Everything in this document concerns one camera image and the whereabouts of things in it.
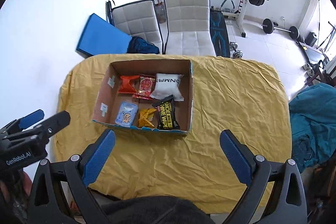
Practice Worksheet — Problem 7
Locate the light blue tissue pack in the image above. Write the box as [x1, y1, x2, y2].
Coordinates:
[115, 101, 138, 127]

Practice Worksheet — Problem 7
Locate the yellow snack bag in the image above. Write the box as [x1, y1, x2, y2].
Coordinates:
[138, 108, 157, 128]

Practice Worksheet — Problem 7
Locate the orange snack bag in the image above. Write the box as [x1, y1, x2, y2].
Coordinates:
[118, 75, 139, 94]

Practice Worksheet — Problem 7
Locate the black shoe shine wipes pack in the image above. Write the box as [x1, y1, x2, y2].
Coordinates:
[152, 95, 180, 130]

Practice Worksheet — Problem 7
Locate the red floral snack pack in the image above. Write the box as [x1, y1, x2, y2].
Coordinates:
[132, 75, 155, 100]

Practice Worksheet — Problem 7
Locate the white foam pouch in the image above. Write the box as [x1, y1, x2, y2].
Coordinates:
[150, 73, 184, 102]

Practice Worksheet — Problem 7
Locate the yellow tablecloth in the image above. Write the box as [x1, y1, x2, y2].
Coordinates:
[53, 53, 293, 215]

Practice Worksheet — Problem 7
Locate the black garment at bottom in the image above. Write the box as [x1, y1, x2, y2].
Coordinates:
[102, 196, 214, 223]

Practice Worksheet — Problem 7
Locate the teal blanket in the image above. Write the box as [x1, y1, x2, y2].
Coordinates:
[289, 83, 335, 173]

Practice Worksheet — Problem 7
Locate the cardboard box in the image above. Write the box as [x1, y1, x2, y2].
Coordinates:
[92, 59, 193, 135]

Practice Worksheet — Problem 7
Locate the blue foam mat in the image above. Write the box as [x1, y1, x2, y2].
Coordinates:
[76, 14, 132, 56]

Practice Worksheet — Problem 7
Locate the small dumbbell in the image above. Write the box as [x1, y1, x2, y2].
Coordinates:
[229, 42, 243, 59]

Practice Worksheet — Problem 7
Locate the dark blue jacket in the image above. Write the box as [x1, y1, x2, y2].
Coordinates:
[127, 36, 160, 54]

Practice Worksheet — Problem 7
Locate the black bench pad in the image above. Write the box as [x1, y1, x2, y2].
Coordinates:
[210, 10, 230, 58]

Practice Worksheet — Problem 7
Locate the left white padded chair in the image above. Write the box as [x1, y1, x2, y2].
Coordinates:
[105, 0, 163, 53]

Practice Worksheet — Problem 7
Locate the white padded chair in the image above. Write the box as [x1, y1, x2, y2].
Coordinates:
[105, 0, 163, 53]
[164, 0, 216, 56]

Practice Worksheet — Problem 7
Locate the short barbell on floor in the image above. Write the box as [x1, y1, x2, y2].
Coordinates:
[261, 18, 299, 40]

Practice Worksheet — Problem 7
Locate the right white padded chair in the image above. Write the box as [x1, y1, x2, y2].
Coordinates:
[164, 0, 216, 56]

